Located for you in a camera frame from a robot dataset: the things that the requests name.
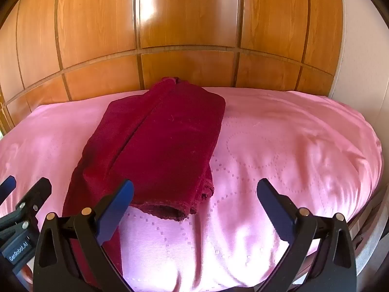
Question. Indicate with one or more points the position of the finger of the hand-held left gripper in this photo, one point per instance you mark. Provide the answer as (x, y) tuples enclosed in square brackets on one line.
[(7, 187), (38, 193)]

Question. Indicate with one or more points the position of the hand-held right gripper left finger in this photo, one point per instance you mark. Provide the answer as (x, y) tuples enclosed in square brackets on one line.
[(118, 206)]

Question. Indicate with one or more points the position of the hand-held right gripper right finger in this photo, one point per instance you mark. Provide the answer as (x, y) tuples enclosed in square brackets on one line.
[(273, 206)]

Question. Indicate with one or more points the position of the maroon pants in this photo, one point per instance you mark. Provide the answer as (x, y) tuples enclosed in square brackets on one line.
[(164, 140)]

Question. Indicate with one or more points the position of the person's left hand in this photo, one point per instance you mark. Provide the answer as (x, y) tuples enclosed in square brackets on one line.
[(26, 275)]

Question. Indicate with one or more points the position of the pink bedspread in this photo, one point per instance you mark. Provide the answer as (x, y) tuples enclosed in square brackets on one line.
[(273, 146)]

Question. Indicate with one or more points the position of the wooden bed frame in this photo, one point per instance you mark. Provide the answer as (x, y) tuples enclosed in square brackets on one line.
[(369, 219)]

